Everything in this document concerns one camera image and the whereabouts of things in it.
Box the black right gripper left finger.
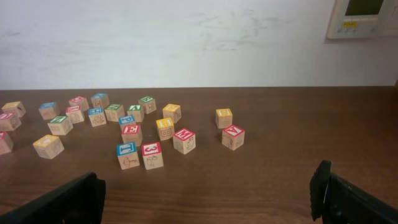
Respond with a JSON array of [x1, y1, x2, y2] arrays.
[[1, 172, 106, 223]]

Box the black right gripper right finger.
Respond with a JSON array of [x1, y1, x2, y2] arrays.
[[310, 160, 397, 224]]

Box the yellow C block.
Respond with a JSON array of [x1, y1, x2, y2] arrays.
[[33, 134, 65, 159]]

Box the blue T block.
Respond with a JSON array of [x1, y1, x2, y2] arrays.
[[117, 142, 140, 170]]

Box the green Z block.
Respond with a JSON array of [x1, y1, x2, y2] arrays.
[[48, 116, 73, 136]]

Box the red E block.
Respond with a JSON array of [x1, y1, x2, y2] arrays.
[[121, 124, 143, 146]]

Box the red 3 block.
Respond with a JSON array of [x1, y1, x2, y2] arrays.
[[141, 142, 164, 170]]

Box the blue H block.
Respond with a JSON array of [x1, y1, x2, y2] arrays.
[[88, 107, 106, 127]]

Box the red Y block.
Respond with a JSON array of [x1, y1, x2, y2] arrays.
[[66, 105, 85, 124]]

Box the blue P block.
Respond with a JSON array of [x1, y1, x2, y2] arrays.
[[119, 115, 136, 131]]

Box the red K block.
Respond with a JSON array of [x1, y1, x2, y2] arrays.
[[0, 131, 14, 155]]

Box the green N block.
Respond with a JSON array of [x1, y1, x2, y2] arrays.
[[104, 104, 125, 122]]

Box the blue D block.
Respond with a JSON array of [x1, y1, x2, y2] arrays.
[[39, 102, 60, 120]]

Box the red O block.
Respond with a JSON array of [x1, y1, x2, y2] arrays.
[[69, 96, 90, 111]]

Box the blue X block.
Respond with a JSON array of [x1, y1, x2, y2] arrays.
[[91, 93, 110, 108]]

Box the green V block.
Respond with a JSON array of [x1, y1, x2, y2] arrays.
[[127, 105, 144, 122]]

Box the red U block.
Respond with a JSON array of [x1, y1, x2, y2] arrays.
[[0, 113, 22, 131]]

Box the yellow block middle right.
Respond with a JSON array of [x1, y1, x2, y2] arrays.
[[156, 118, 175, 141]]

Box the yellow block upper left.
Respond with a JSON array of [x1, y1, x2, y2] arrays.
[[1, 101, 26, 118]]

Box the green R block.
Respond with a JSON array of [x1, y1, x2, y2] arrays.
[[138, 96, 156, 114]]

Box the red M block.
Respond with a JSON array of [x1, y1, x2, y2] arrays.
[[173, 128, 196, 154]]

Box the red A block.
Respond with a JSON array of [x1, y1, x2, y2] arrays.
[[221, 124, 245, 151]]

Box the yellow block upper right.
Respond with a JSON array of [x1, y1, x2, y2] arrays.
[[162, 104, 182, 123]]

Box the yellow block far right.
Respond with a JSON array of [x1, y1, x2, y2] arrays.
[[216, 108, 233, 129]]

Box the white wall control panel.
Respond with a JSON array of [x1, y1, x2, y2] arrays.
[[326, 0, 397, 39]]

